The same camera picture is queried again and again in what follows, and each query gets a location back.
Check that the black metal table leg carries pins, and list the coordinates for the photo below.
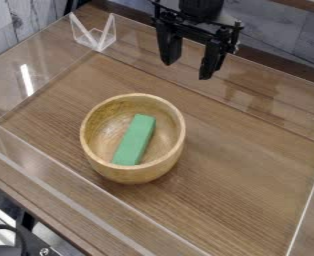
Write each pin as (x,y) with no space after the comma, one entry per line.
(36,246)

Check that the green rectangular stick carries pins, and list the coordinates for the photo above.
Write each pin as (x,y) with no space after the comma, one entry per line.
(135,141)

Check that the wooden bowl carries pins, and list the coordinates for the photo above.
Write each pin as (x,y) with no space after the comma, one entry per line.
(103,128)

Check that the clear acrylic corner bracket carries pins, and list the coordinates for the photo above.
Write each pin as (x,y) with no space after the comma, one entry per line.
(95,39)

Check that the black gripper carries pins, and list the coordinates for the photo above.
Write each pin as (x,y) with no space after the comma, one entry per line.
(202,21)

